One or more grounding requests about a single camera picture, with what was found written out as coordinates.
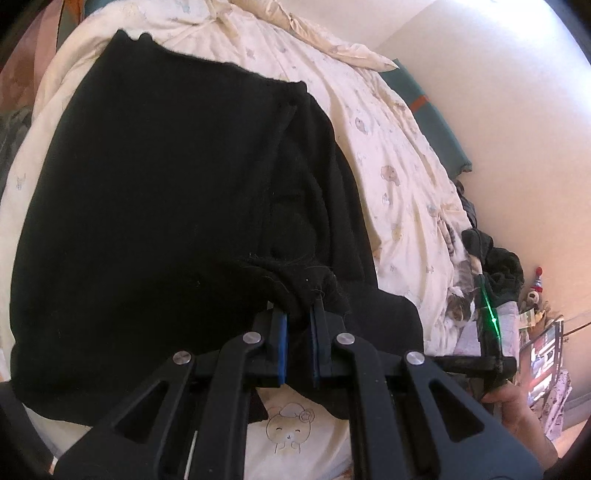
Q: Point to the pink curtain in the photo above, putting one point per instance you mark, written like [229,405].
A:
[18,78]

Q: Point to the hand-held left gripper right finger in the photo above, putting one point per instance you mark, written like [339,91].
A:
[316,344]

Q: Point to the pale pink cloth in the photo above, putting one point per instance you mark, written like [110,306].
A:
[515,337]

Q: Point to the teal bed bumper cushion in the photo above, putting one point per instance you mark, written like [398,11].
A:
[438,124]

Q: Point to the cream bear printed blanket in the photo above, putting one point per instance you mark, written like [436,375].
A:
[392,138]

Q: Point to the dark clothes pile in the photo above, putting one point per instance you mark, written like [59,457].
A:
[503,267]

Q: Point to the small red white doll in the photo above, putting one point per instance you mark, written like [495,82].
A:
[535,286]

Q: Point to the person's right hand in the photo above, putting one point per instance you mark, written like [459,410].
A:
[512,406]

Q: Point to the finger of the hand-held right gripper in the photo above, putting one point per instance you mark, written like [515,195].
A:
[457,363]

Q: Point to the tabby cat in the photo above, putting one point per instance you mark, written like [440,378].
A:
[459,309]

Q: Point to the black pants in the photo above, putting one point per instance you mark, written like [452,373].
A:
[161,207]

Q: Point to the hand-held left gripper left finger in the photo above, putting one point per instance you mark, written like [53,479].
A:
[280,341]

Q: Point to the camouflage jacket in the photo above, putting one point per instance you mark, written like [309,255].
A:
[11,138]

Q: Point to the colourful printed papers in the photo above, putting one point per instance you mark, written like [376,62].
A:
[549,360]

